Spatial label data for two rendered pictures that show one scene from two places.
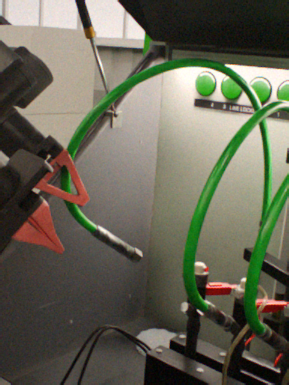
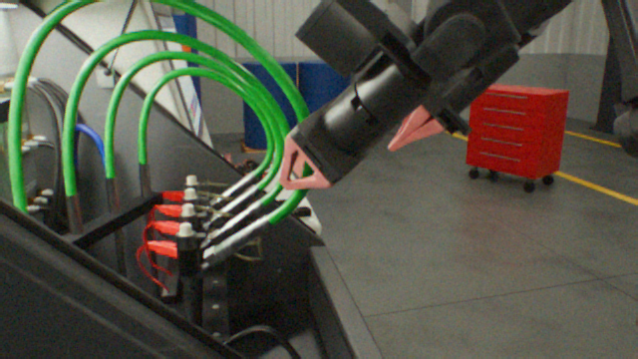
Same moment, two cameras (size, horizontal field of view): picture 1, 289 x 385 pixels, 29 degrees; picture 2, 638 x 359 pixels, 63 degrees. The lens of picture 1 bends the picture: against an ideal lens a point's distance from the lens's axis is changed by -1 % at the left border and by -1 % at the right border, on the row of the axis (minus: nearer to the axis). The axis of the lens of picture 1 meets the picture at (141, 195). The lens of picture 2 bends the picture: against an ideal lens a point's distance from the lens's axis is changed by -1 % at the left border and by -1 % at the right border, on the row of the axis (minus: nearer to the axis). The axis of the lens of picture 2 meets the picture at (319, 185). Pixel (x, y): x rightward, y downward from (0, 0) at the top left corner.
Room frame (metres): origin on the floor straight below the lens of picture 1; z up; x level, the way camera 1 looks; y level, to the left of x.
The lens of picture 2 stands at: (1.16, 0.47, 1.39)
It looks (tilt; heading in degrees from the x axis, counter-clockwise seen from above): 17 degrees down; 220
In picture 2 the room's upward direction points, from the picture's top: straight up
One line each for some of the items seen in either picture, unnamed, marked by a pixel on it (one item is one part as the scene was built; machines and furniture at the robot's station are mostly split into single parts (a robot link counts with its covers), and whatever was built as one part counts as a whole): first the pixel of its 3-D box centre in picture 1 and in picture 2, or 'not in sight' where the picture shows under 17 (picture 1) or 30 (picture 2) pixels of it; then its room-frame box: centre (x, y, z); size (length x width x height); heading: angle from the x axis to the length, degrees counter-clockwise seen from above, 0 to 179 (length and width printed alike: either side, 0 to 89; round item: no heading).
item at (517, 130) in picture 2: not in sight; (513, 137); (-3.56, -1.20, 0.43); 0.70 x 0.46 x 0.86; 81
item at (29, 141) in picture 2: not in sight; (26, 142); (0.83, -0.45, 1.20); 0.13 x 0.03 x 0.31; 51
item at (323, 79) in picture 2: not in sight; (297, 110); (-3.07, -3.42, 0.51); 1.20 x 0.85 x 1.02; 144
